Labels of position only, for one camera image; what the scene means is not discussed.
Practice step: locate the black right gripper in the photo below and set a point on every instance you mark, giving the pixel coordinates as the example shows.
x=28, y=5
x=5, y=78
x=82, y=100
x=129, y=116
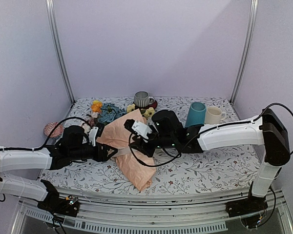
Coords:
x=141, y=147

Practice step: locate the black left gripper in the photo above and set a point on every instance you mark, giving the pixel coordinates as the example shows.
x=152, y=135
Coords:
x=104, y=157

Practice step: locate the cream ribbon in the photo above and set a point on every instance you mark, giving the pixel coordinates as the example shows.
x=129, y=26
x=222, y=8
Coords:
x=118, y=152

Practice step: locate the teal vase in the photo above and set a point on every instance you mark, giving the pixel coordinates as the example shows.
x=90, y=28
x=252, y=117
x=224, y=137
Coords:
x=196, y=114

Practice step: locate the flower bouquet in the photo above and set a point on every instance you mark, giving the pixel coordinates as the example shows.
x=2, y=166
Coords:
x=123, y=173

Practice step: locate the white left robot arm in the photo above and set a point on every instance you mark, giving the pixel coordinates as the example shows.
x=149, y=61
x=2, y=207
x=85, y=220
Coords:
x=42, y=191

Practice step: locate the dark red saucer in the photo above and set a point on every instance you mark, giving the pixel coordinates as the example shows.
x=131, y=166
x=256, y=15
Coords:
x=153, y=105

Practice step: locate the striped cup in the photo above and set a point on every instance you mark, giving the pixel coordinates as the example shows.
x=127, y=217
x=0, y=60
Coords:
x=142, y=99

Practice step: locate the cream mug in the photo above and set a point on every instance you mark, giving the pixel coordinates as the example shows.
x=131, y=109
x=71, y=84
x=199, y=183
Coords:
x=214, y=115

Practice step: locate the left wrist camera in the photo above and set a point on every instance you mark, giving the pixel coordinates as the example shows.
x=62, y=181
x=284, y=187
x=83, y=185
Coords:
x=95, y=132

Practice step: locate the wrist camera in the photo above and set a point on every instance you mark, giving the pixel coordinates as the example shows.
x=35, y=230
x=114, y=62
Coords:
x=138, y=128
x=95, y=132

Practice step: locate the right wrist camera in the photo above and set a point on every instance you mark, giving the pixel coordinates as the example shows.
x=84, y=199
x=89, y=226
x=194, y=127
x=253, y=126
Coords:
x=138, y=128

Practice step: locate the aluminium table front rail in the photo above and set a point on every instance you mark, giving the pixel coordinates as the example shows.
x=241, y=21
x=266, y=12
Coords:
x=137, y=214

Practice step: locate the right aluminium frame post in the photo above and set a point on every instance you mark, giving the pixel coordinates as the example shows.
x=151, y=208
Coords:
x=246, y=49

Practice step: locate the aluminium frame post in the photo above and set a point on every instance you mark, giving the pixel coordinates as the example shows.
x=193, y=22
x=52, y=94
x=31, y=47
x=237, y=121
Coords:
x=246, y=49
x=58, y=49

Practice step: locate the left aluminium frame post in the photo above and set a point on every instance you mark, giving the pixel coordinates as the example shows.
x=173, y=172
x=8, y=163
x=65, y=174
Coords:
x=58, y=49

